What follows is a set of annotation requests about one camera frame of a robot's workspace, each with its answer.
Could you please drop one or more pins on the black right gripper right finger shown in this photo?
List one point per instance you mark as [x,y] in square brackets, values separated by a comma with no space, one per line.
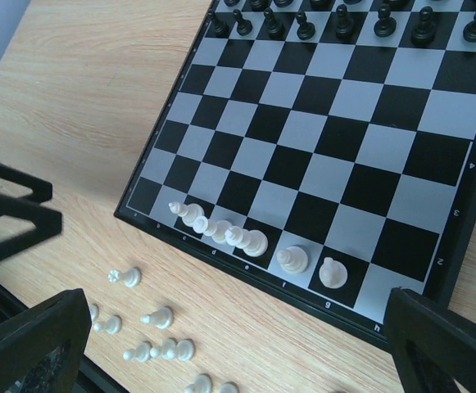
[433,349]

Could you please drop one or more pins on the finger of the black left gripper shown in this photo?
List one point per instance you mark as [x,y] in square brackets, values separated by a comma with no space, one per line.
[47,224]
[41,190]

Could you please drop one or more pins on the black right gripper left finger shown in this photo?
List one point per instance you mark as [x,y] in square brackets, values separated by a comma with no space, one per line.
[42,347]

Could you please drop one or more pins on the white rook piece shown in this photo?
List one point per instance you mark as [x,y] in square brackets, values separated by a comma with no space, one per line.
[130,277]

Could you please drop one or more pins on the white knight piece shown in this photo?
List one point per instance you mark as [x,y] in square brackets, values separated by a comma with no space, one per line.
[333,274]

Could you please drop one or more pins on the white bishop piece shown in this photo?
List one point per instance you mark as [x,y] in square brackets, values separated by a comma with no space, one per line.
[293,259]
[188,213]

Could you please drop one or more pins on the white queen piece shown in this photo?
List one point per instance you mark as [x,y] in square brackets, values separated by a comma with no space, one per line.
[211,228]

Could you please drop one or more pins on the white king piece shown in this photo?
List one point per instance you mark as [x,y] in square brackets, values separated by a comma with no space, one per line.
[254,243]

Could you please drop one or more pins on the black silver chess board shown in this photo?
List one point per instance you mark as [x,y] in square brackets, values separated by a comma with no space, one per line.
[360,149]

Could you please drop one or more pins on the black rook piece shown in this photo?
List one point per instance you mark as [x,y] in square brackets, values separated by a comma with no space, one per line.
[231,3]

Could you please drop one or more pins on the black knight piece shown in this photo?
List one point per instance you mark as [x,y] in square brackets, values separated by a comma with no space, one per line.
[258,5]

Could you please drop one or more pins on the black bishop piece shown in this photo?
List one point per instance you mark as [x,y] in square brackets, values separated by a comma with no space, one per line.
[283,3]

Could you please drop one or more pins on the black front frame rail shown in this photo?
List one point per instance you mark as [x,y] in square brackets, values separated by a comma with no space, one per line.
[90,377]

